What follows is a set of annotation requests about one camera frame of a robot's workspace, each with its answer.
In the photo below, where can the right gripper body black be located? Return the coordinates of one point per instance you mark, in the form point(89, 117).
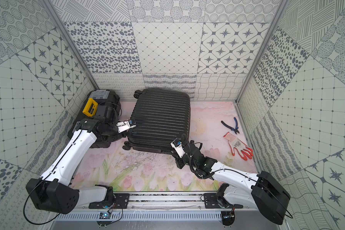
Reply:
point(180, 163)

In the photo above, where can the black hard-shell suitcase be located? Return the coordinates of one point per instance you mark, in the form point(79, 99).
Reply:
point(161, 116)

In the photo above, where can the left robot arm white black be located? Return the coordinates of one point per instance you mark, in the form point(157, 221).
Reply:
point(61, 172)

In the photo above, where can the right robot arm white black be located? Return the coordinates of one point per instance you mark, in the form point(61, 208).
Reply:
point(257, 191)

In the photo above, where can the red white work glove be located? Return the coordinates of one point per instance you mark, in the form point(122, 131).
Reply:
point(238, 147)

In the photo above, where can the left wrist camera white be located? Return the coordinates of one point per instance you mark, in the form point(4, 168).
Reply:
point(125, 125)

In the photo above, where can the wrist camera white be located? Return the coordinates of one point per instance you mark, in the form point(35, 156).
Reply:
point(178, 147)
point(125, 125)

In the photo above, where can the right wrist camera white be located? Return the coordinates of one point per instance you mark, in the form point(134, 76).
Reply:
point(178, 147)

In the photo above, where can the black toolbox yellow handle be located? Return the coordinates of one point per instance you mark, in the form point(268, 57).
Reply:
point(100, 106)

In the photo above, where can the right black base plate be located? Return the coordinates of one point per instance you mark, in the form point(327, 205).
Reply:
point(211, 201)

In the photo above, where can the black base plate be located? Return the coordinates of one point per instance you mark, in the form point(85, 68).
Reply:
point(121, 201)
point(211, 201)

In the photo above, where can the aluminium mounting rail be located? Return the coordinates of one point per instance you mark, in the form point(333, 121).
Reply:
point(164, 199)

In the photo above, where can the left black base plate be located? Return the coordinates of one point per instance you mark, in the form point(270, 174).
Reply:
point(121, 201)

